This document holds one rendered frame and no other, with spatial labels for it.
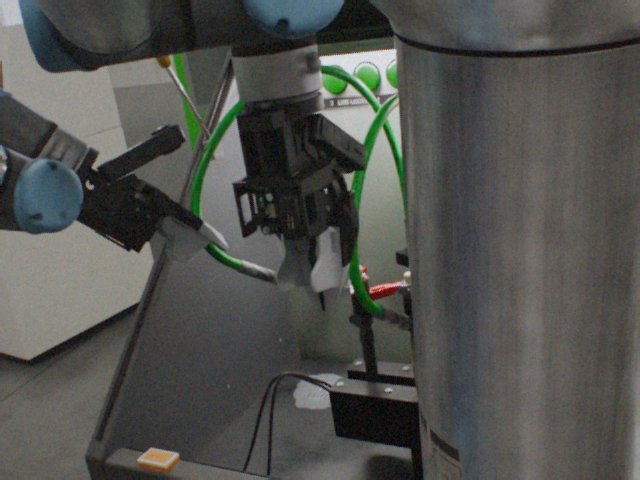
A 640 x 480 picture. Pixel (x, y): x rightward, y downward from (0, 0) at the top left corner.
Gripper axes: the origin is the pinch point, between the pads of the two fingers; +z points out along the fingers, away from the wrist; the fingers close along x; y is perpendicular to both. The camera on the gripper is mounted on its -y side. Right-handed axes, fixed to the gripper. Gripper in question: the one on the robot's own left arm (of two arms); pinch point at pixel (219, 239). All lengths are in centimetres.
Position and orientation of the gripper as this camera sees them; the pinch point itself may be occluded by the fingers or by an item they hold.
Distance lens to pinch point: 104.2
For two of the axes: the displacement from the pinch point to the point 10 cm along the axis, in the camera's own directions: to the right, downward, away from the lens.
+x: 4.0, 0.2, -9.2
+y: -4.7, 8.6, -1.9
